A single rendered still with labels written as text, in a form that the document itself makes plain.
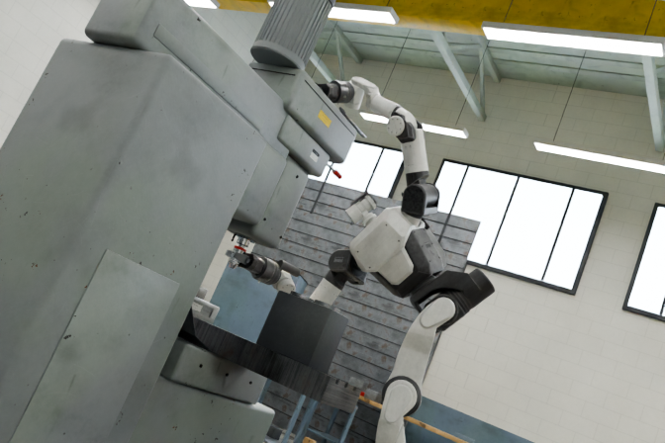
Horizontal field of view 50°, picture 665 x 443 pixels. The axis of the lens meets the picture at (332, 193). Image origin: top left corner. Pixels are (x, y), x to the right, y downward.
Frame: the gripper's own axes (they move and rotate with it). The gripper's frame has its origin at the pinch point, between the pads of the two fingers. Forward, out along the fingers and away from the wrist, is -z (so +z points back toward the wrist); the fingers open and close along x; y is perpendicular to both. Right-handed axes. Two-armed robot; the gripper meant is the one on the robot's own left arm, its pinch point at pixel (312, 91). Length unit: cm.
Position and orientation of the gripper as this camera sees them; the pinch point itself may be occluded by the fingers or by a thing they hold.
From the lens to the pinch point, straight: 273.9
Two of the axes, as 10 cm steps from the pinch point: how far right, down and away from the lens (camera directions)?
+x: -6.6, -1.0, 7.4
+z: 7.5, -0.7, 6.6
